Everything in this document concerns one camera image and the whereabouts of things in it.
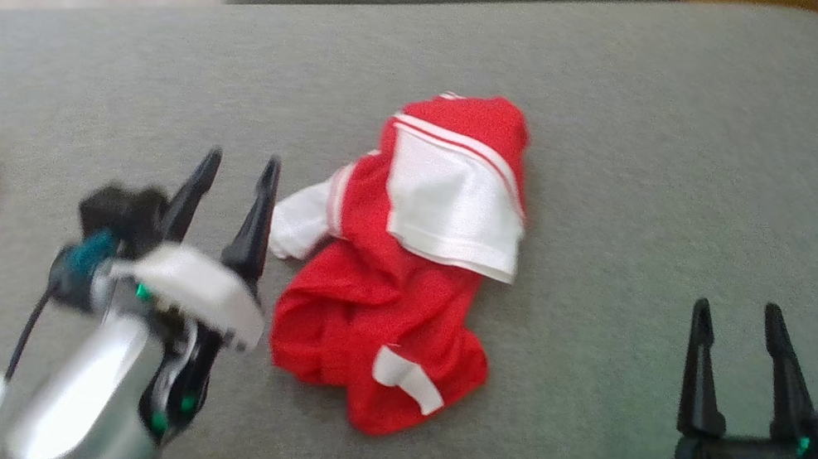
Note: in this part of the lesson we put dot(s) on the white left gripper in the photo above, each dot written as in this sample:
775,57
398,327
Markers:
200,290

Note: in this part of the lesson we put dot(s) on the red white basketball jersey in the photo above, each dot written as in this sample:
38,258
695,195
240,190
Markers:
380,300

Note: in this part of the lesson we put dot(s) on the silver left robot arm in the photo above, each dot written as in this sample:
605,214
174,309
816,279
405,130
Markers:
86,391

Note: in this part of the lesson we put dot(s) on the large grey sofa seat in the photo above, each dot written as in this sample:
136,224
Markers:
637,177

